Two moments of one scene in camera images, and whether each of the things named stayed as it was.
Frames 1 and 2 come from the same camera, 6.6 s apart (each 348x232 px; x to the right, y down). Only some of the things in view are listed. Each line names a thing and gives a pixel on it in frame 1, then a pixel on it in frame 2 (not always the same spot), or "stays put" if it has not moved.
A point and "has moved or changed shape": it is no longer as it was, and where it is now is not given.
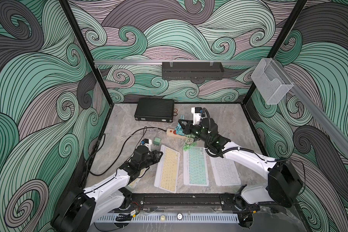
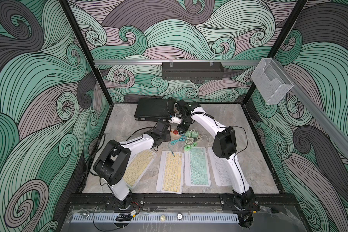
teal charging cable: (179, 129) has moved or changed shape
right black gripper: (186, 129) to (182, 130)
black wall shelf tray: (192, 71) stays put
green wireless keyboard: (195, 166) stays put
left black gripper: (152, 154) to (167, 136)
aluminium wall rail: (175, 61) stays put
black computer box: (158, 110) stays put
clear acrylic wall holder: (271, 82) stays put
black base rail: (213, 201) stays put
